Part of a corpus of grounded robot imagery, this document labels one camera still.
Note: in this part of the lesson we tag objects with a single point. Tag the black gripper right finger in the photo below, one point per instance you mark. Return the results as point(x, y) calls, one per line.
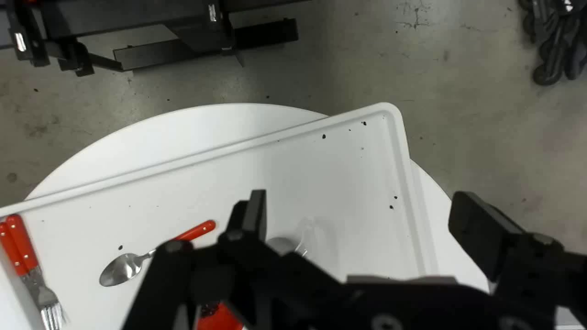
point(505, 251)

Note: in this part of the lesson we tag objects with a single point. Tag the black table frame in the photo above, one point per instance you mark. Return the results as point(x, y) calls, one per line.
point(127, 35)

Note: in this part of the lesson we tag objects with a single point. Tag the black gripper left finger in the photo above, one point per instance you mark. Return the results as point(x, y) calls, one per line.
point(248, 223)

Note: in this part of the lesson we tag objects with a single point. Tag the red handled spoon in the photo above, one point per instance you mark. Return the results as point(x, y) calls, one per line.
point(127, 266)

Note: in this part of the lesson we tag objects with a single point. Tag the red handled fork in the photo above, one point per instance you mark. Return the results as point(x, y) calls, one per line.
point(23, 256)

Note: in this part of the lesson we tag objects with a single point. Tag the white plastic tray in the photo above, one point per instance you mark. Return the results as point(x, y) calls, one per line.
point(344, 190)

